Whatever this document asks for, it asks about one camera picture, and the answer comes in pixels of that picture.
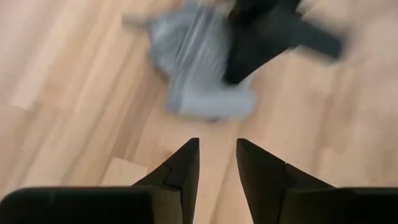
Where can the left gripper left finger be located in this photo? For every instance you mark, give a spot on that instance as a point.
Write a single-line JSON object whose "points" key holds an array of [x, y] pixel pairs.
{"points": [[183, 174]]}

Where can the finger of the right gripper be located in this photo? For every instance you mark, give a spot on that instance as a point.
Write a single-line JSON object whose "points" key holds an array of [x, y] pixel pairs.
{"points": [[248, 53], [317, 40]]}

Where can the grey microfiber towel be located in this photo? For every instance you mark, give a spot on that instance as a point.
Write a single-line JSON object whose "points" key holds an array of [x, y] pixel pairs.
{"points": [[192, 62]]}

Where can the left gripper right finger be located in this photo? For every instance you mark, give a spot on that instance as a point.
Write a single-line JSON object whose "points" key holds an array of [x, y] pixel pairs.
{"points": [[261, 180]]}

